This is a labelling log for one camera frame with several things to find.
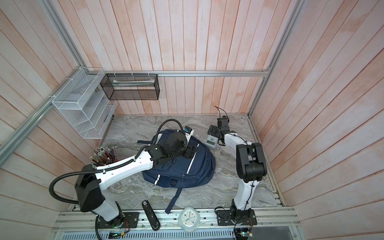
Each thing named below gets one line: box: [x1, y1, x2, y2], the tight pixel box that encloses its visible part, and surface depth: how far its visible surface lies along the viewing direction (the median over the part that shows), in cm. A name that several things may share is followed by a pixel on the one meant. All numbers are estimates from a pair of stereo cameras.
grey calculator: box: [204, 135, 219, 149], surface depth 106 cm
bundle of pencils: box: [89, 146, 117, 167], surface depth 81 cm
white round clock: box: [178, 206, 201, 233], surface depth 73 cm
